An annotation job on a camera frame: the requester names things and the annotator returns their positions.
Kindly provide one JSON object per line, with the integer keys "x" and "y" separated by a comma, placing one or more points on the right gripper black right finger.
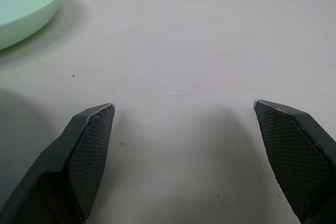
{"x": 296, "y": 150}

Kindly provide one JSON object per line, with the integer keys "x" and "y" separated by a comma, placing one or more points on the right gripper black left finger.
{"x": 65, "y": 161}

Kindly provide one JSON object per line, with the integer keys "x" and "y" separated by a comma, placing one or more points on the round pale plastic plate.
{"x": 23, "y": 3}

